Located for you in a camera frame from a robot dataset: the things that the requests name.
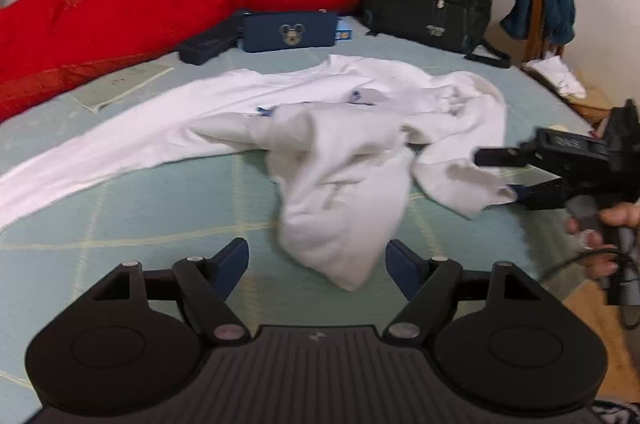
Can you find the wooden chair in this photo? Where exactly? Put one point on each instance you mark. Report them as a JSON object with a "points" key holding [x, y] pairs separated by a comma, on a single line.
{"points": [[536, 34]]}

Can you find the navy mouse print pouch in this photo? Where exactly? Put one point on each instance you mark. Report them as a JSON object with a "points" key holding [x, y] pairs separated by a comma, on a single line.
{"points": [[270, 31]]}

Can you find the person's star print clothing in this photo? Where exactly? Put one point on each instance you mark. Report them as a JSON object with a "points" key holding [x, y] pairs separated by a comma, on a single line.
{"points": [[620, 414]]}

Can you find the person's right hand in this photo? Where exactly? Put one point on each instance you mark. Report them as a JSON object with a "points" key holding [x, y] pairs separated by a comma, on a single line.
{"points": [[622, 215]]}

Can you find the blue cardboard box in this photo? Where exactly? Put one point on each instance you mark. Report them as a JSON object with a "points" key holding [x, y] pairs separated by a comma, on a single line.
{"points": [[345, 31]]}

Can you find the flat cardboard piece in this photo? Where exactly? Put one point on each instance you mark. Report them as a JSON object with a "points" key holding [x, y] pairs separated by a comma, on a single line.
{"points": [[595, 104]]}

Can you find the pale green booklet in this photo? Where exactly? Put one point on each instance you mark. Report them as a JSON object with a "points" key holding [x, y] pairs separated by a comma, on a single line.
{"points": [[120, 86]]}

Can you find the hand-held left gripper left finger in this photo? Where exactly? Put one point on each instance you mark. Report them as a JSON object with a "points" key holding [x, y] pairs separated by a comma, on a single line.
{"points": [[235, 266]]}

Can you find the white printed sweatshirt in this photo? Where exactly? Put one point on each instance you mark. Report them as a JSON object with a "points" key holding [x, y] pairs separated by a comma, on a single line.
{"points": [[325, 144]]}

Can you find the white cloth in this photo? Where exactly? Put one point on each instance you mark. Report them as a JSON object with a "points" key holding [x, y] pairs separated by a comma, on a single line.
{"points": [[555, 74]]}

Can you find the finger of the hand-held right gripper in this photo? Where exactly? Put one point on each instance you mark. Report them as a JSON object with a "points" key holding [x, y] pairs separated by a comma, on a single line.
{"points": [[542, 196], [500, 156]]}

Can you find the red quilt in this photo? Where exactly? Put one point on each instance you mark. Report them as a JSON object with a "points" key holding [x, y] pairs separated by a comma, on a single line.
{"points": [[150, 4]]}

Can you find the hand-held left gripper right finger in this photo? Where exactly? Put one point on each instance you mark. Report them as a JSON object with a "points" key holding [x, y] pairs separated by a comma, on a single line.
{"points": [[402, 269]]}

